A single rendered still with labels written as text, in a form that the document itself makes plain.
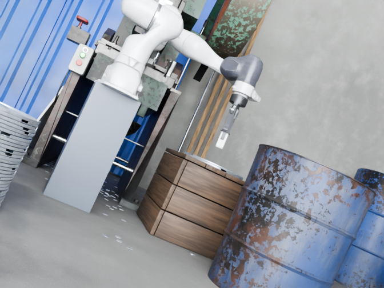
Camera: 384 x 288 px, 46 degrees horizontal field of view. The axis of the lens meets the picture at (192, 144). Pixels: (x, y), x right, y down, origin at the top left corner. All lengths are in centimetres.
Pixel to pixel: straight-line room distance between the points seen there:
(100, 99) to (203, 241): 71
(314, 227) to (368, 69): 308
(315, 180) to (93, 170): 79
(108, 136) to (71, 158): 15
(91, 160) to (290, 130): 257
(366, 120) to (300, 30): 100
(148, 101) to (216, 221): 77
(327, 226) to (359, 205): 13
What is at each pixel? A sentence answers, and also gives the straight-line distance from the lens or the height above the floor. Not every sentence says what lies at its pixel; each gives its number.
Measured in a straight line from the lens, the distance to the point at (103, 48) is 245.
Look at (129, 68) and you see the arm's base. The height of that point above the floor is 55.
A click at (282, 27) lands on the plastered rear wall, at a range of 407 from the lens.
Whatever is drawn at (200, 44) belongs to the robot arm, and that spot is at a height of 83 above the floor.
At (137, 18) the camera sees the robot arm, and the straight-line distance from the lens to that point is 179.
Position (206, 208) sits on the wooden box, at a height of 18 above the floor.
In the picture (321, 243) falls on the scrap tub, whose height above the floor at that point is 26.
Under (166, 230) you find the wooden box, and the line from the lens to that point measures 184.
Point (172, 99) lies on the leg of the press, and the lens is 228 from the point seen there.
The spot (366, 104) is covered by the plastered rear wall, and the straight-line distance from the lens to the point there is 432.
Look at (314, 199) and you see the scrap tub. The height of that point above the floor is 37.
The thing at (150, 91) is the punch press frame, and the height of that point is 58.
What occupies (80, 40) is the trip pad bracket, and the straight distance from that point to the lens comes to 235.
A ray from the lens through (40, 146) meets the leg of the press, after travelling 228.
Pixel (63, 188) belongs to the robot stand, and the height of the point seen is 5.
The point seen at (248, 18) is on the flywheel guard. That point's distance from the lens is 238.
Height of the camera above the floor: 30
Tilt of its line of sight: 3 degrees up
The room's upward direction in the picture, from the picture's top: 25 degrees clockwise
